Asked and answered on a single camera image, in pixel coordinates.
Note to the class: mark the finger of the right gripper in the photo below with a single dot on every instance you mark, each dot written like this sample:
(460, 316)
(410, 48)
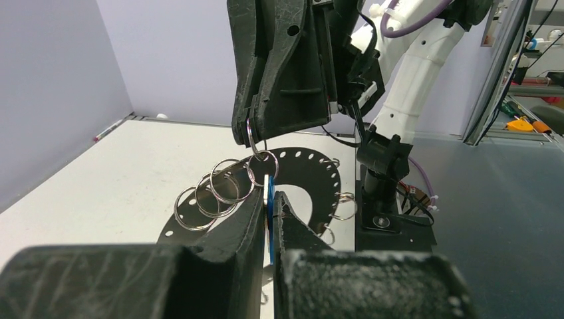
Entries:
(251, 26)
(294, 93)

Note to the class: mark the key with blue tag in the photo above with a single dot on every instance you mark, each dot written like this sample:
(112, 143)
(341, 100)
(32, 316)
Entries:
(268, 199)

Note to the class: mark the marker pen at wall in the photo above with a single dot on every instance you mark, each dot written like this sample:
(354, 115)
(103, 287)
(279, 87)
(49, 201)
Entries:
(106, 131)

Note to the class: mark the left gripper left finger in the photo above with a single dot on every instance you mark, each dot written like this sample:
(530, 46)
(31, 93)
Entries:
(218, 276)

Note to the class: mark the orange handled screwdriver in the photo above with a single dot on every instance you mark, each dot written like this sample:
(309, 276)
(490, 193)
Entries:
(513, 110)

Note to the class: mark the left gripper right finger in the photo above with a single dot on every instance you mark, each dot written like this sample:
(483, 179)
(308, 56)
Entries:
(313, 281)

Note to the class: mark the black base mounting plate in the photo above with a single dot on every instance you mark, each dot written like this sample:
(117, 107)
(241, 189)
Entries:
(389, 217)

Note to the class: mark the yellow tool on shelf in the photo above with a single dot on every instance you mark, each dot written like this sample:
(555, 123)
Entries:
(519, 125)

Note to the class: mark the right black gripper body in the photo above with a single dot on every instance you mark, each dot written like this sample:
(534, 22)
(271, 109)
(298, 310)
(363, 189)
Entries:
(352, 73)

